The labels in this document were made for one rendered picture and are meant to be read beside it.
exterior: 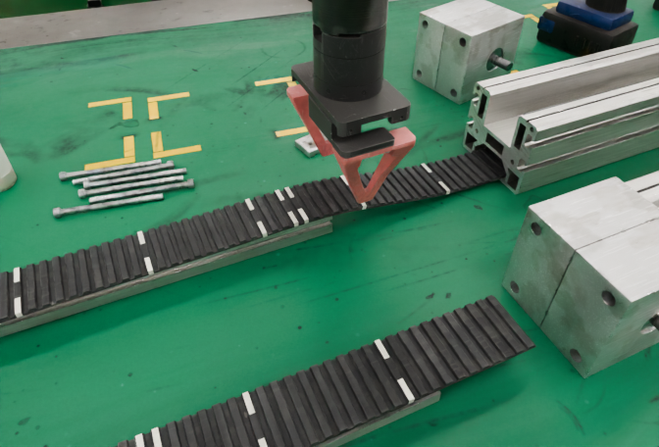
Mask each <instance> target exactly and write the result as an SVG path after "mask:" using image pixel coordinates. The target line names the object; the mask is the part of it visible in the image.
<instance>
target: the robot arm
mask: <svg viewBox="0 0 659 447"><path fill-rule="evenodd" d="M308 1H310V2H312V16H313V61H310V62H305V63H301V64H296V65H293V66H292V67H291V79H292V81H296V80H297V81H298V82H299V83H300V84H298V85H294V86H290V87H288V88H287V89H286V92H287V96H288V97H289V99H290V101H291V103H292V104H293V106H294V108H295V110H296V111H297V113H298V115H299V117H300V118H301V120H302V122H303V124H304V125H305V126H306V128H307V130H308V131H309V133H310V135H311V137H312V139H313V140H314V142H315V144H316V146H317V148H318V150H319V151H320V153H321V155H322V156H323V157H325V156H328V155H331V154H334V156H335V158H336V159H337V162H338V164H339V166H340V168H341V170H342V172H343V174H344V176H345V178H346V180H347V183H348V185H349V187H350V189H351V191H352V193H353V195H354V197H355V199H356V201H357V203H359V204H361V203H364V202H368V201H371V200H372V199H373V198H374V196H375V195H376V193H377V192H378V190H379V189H380V186H381V185H382V183H383V182H384V180H385V179H386V177H387V176H388V174H389V173H390V172H391V171H392V170H393V169H394V168H395V167H396V166H397V164H398V163H399V162H400V161H401V160H402V159H403V158H404V157H405V156H406V155H407V153H408V152H409V151H410V150H411V149H412V148H413V147H414V146H415V142H416V136H415V135H414V134H413V133H412V132H411V131H410V130H409V129H408V128H407V127H406V126H405V127H401V128H398V129H395V130H391V131H388V130H387V129H386V128H385V127H378V128H374V129H371V130H367V131H363V132H361V130H362V124H368V123H371V122H375V121H379V120H383V119H386V118H388V121H389V122H390V123H391V124H396V123H400V122H403V121H406V120H408V119H409V116H410V108H411V102H410V101H409V100H408V99H407V98H405V97H404V96H403V95H402V94H401V93H400V92H399V91H398V90H397V89H396V88H394V87H393V86H392V85H391V84H390V83H389V82H388V81H387V80H386V79H385V78H383V63H384V50H385V38H386V24H387V11H388V0H308ZM322 133H323V134H324V136H325V137H326V138H327V139H328V140H325V139H324V137H323V135H322ZM383 153H384V154H383ZM380 154H383V156H382V158H381V160H380V163H379V165H378V167H377V169H376V171H375V173H374V175H373V177H372V179H371V181H370V183H369V185H368V186H367V187H366V188H364V187H363V184H362V181H361V178H360V176H359V172H358V168H359V167H360V165H361V162H362V160H366V159H368V158H371V157H374V156H376V155H380Z"/></svg>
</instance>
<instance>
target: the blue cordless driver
mask: <svg viewBox="0 0 659 447"><path fill-rule="evenodd" d="M627 2H628V0H560V1H559V2H558V4H557V6H555V7H553V8H550V9H547V10H545V11H544V13H543V15H541V16H540V17H539V20H538V24H537V28H538V33H537V37H536V38H537V40H539V41H541V42H543V43H546V44H548V45H551V46H553V47H555V48H558V49H560V50H563V51H565V52H567V53H570V54H572V55H575V56H577V57H582V56H586V55H590V54H594V53H599V52H603V51H607V50H611V49H615V48H619V47H623V46H627V45H631V44H632V43H633V40H634V36H635V34H636V31H637V29H638V24H637V23H635V22H632V17H633V15H634V10H632V9H630V8H627Z"/></svg>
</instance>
